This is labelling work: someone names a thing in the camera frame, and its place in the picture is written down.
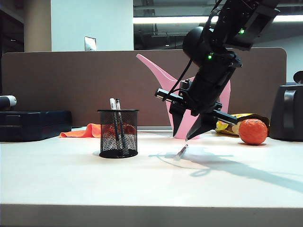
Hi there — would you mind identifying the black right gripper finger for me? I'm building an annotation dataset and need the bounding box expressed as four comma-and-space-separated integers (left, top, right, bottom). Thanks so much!
185, 113, 219, 140
169, 110, 186, 138

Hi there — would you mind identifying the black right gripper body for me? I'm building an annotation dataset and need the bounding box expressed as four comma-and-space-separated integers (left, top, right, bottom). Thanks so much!
155, 70, 238, 125

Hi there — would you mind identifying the black gel pen clear cap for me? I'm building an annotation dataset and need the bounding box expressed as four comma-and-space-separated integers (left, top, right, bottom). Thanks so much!
115, 98, 130, 156
109, 97, 120, 142
174, 144, 189, 162

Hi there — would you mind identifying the black mesh pen holder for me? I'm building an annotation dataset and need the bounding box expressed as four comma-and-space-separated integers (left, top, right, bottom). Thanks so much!
97, 109, 140, 159

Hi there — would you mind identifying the yellow snack bag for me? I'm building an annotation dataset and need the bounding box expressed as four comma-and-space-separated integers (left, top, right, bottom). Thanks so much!
214, 113, 270, 138

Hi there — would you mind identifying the pink plastic watering can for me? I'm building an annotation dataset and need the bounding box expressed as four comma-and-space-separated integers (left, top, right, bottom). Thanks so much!
136, 53, 232, 140

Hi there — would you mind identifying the orange fruit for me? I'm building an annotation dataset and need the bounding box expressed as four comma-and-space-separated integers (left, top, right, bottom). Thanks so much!
238, 119, 268, 146

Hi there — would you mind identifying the black kettle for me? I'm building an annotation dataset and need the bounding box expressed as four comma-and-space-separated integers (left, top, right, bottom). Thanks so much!
268, 82, 303, 142

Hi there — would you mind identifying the ceiling light strip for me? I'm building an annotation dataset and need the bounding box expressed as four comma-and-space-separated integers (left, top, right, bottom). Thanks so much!
132, 15, 303, 24

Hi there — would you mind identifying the orange cloth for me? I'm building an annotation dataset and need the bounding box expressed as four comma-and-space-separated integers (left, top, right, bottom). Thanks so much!
59, 123, 101, 139

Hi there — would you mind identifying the brown desk partition panel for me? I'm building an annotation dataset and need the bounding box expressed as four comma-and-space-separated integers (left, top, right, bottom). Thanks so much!
1, 48, 287, 130

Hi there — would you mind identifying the black plastic box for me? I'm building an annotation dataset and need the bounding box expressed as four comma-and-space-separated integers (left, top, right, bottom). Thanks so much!
0, 110, 72, 143

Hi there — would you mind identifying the beige column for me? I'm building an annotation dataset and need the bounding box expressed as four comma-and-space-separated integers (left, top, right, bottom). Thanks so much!
23, 0, 52, 53

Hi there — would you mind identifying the white and black cylindrical device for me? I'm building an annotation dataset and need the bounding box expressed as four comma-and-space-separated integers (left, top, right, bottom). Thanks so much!
0, 95, 17, 111

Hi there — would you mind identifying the aluminium partition base rail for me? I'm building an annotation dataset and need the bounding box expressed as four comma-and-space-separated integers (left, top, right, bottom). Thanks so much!
137, 126, 175, 137

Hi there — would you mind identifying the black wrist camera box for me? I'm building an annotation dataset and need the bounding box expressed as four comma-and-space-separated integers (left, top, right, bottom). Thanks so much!
179, 79, 193, 96

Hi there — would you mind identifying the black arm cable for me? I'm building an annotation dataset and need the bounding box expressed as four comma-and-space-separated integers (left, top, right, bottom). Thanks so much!
163, 0, 224, 101

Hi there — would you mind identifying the metal wall plate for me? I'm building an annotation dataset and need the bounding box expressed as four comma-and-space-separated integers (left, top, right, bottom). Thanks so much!
83, 36, 97, 52

